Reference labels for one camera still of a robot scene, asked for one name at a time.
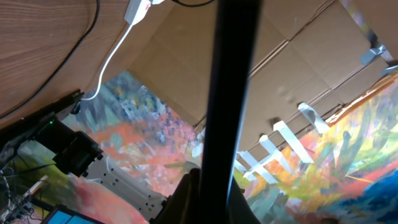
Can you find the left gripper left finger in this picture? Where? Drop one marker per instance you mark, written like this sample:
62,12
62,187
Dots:
182,206

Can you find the white power strip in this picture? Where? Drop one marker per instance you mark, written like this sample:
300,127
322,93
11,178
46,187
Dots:
137,9

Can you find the laptop screen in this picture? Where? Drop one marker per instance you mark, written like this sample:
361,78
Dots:
60,214

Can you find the Samsung Galaxy smartphone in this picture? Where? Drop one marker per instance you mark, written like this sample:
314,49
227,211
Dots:
235,36

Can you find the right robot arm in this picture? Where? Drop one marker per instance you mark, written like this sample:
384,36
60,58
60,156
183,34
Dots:
76,153

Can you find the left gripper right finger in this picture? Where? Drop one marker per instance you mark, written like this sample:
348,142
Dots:
239,212

